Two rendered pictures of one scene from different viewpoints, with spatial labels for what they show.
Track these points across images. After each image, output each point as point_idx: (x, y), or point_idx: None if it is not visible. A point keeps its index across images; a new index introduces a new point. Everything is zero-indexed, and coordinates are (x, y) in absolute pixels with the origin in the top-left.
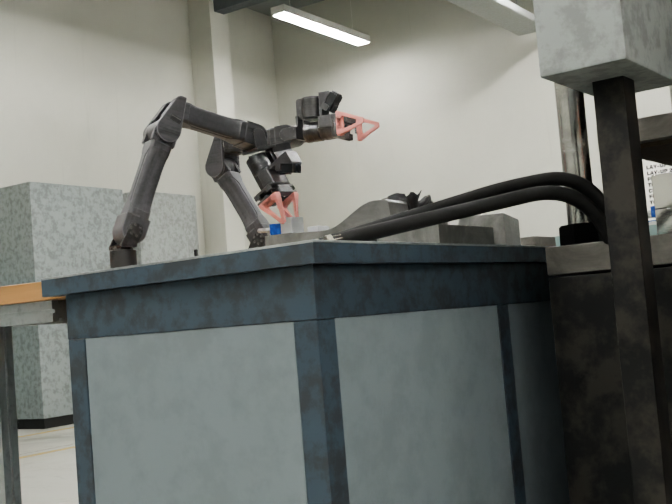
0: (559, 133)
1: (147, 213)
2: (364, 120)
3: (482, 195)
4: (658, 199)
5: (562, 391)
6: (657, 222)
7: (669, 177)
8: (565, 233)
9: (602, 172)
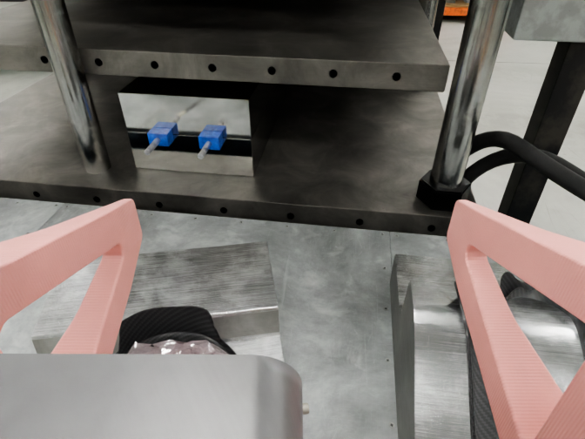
0: (485, 84)
1: None
2: (39, 273)
3: None
4: (252, 126)
5: None
6: (252, 152)
7: (253, 97)
8: (464, 196)
9: (570, 123)
